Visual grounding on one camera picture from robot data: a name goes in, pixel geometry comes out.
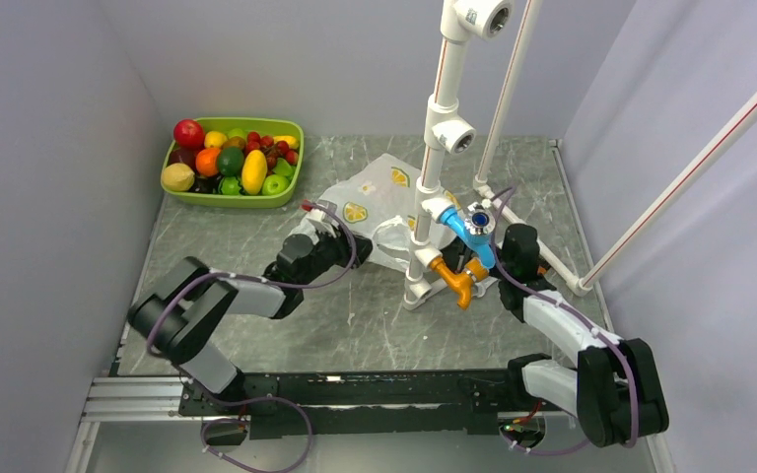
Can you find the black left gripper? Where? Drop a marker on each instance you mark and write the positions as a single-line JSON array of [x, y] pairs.
[[342, 243]]

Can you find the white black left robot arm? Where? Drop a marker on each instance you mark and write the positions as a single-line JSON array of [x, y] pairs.
[[183, 310]]

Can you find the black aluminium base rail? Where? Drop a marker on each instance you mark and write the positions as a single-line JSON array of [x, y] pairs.
[[279, 404]]

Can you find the blue plastic faucet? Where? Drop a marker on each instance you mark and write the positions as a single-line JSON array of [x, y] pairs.
[[475, 229]]

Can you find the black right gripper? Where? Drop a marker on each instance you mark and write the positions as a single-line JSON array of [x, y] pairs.
[[455, 252]]

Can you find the green fake apple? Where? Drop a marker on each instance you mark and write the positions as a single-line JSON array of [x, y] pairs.
[[275, 184]]

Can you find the green plastic fruit basin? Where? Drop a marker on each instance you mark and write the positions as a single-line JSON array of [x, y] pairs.
[[226, 192]]

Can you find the red fake cherry tomatoes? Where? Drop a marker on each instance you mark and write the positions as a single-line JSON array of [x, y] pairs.
[[276, 147]]

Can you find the yellow fake mango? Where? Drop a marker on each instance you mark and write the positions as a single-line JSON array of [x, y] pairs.
[[253, 172]]

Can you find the green fake lime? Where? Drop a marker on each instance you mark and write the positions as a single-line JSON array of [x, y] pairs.
[[230, 161]]

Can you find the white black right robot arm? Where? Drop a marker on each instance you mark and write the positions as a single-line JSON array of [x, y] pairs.
[[612, 386]]

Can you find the orange fake orange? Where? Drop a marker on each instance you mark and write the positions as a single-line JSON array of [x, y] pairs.
[[206, 162]]

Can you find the white diagonal corner pipe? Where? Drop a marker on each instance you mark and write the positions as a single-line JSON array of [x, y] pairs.
[[724, 139]]

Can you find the white printed plastic bag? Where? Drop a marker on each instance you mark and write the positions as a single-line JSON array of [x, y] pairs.
[[378, 203]]

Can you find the dark red fake apple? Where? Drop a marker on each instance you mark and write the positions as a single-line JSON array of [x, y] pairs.
[[183, 156]]

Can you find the pale yellow fake lemon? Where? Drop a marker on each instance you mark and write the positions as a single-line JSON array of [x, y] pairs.
[[177, 177]]

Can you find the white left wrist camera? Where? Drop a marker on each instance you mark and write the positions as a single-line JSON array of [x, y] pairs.
[[319, 220]]

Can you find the orange brass faucet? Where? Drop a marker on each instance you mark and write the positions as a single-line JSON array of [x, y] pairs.
[[463, 283]]

